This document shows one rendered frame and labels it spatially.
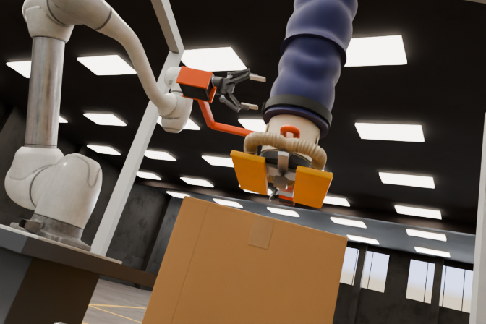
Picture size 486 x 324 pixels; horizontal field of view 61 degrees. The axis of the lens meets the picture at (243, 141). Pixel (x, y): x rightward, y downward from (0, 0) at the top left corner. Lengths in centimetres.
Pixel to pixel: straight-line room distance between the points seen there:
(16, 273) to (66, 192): 26
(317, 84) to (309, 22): 24
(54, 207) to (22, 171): 23
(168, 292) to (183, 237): 12
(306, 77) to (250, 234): 58
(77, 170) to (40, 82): 35
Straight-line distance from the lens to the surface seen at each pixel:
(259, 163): 116
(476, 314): 433
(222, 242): 99
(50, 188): 138
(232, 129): 133
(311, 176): 116
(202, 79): 109
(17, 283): 127
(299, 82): 134
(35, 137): 155
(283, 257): 98
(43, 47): 158
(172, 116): 171
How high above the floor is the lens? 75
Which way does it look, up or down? 20 degrees up
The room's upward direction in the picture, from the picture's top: 17 degrees clockwise
